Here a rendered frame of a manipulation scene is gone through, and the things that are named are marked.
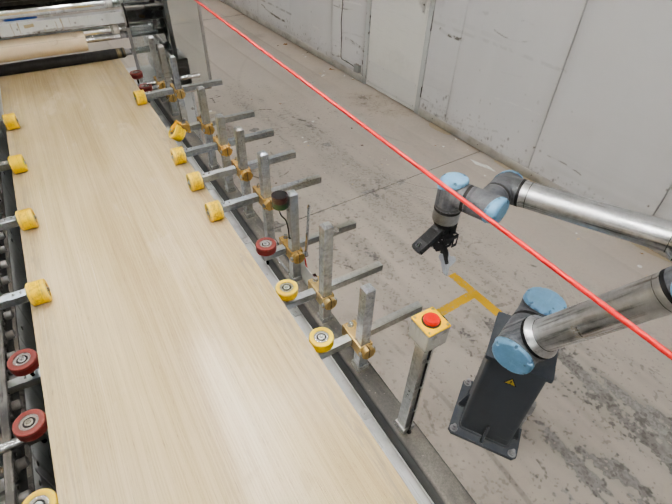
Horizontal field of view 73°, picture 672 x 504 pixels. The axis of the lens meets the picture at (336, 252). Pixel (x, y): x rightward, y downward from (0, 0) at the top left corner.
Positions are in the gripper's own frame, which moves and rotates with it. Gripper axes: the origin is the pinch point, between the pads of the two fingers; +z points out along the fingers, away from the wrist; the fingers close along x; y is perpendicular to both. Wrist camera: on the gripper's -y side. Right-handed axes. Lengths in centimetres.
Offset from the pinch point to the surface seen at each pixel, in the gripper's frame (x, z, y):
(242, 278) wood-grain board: 33, 4, -60
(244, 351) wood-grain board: 4, 4, -73
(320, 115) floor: 291, 93, 135
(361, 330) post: -9.9, 1.8, -38.2
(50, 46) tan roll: 273, -12, -80
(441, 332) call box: -38, -27, -37
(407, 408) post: -36, 10, -39
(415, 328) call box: -33, -26, -41
